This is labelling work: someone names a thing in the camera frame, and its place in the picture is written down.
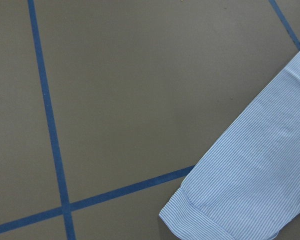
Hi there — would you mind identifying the light blue striped shirt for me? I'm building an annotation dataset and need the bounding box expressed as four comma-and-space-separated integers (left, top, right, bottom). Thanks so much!
159, 51, 300, 240

